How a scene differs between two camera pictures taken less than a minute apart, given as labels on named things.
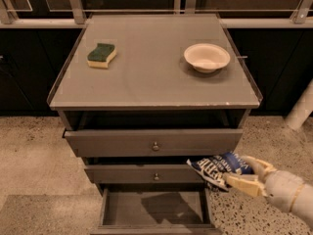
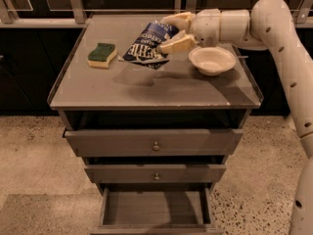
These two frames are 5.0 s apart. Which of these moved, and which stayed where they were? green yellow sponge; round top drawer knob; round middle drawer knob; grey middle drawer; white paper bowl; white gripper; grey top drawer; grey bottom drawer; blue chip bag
Moved: white paper bowl; blue chip bag; white gripper
Stayed: round middle drawer knob; grey top drawer; grey middle drawer; grey bottom drawer; green yellow sponge; round top drawer knob
